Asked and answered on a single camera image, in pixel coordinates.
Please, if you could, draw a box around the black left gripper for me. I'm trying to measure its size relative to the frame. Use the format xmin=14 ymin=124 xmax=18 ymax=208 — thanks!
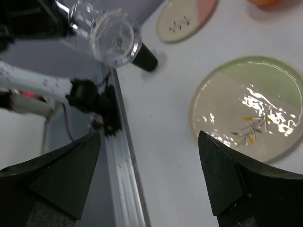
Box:
xmin=0 ymin=0 xmax=73 ymax=52

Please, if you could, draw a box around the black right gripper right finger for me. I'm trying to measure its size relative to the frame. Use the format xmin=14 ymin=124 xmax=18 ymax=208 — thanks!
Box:
xmin=198 ymin=131 xmax=303 ymax=227

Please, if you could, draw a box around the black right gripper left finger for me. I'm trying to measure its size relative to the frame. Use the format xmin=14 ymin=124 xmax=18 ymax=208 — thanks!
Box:
xmin=0 ymin=132 xmax=101 ymax=227

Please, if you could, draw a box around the clear drinking glass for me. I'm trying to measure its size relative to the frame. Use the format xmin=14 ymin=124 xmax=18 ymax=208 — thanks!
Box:
xmin=66 ymin=0 xmax=142 ymax=68

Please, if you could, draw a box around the dark brown tumbler cup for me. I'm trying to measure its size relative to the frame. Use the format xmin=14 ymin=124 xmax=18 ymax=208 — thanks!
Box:
xmin=132 ymin=43 xmax=158 ymax=72

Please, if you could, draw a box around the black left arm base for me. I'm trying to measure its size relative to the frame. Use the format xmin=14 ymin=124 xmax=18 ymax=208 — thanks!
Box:
xmin=66 ymin=79 xmax=121 ymax=136

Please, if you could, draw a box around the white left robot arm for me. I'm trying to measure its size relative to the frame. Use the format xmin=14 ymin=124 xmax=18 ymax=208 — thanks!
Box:
xmin=0 ymin=0 xmax=73 ymax=103

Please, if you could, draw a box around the green and cream plate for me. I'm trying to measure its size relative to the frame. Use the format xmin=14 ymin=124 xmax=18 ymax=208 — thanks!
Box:
xmin=189 ymin=56 xmax=303 ymax=162

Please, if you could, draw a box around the pink and cream plate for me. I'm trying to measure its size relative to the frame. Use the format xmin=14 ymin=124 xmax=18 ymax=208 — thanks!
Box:
xmin=156 ymin=0 xmax=218 ymax=43

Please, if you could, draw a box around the orange and white bowl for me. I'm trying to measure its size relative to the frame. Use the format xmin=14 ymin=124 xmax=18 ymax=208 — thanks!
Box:
xmin=248 ymin=0 xmax=279 ymax=7

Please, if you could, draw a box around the aluminium mounting rail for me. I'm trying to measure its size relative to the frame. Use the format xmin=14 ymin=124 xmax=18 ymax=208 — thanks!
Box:
xmin=97 ymin=64 xmax=151 ymax=227

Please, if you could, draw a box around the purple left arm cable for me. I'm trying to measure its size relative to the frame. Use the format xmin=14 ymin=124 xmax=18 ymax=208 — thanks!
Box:
xmin=62 ymin=103 xmax=75 ymax=142

